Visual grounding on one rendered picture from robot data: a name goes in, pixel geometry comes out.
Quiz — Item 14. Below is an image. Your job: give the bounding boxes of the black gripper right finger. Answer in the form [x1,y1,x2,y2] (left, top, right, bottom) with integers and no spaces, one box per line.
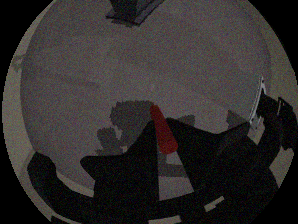
[166,117,250,190]

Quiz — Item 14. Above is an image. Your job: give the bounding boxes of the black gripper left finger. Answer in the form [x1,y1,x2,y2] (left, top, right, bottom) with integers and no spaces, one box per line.
[80,120,160,201]

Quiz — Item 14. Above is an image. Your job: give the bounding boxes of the dark red peg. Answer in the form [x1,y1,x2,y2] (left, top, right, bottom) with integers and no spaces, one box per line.
[150,104,178,155]

